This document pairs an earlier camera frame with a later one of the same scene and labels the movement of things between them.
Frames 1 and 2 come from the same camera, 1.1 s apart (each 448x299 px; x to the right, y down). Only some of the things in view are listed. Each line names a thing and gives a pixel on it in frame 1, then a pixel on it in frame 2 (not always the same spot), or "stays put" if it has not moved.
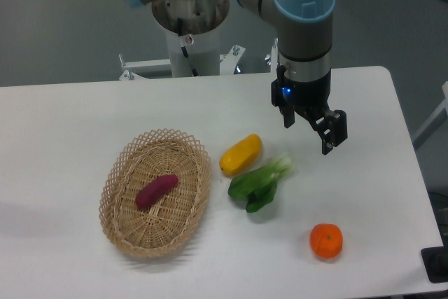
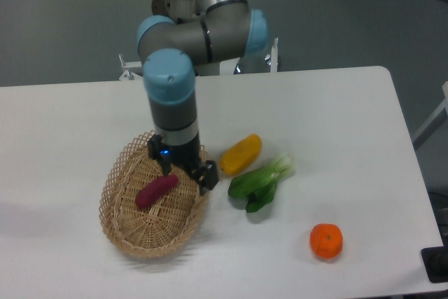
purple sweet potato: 155,190 stays put
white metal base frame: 227,62 stays put
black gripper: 310,99 -> 187,155
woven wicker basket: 155,192 stays put
